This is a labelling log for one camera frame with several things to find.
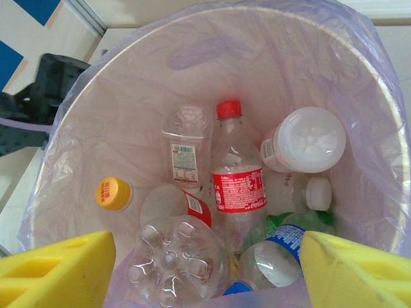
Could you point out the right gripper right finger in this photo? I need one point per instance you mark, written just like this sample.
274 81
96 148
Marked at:
359 279

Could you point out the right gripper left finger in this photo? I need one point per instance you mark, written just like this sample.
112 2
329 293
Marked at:
48 279

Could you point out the clear bottle blue label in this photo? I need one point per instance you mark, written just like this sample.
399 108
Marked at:
285 239

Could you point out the frosted bottle white cap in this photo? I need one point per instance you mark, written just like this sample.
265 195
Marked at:
318 192

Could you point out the green plastic bottle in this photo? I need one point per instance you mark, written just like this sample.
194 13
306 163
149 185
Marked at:
277 220

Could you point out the clear cola bottle red label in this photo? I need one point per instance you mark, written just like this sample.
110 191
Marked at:
173 260
199 208
239 186

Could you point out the whitish bottle red cap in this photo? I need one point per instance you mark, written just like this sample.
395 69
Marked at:
305 141

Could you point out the small clear bottle green label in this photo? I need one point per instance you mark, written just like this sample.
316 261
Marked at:
184 154

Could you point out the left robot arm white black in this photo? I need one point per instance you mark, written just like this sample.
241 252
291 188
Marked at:
54 86

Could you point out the white plastic waste bin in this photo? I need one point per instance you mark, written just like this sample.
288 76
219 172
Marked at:
144 80

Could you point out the cola bottle yellow cap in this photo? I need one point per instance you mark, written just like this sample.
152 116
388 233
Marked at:
110 194

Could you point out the aluminium frame post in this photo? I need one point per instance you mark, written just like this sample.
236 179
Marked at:
86 14

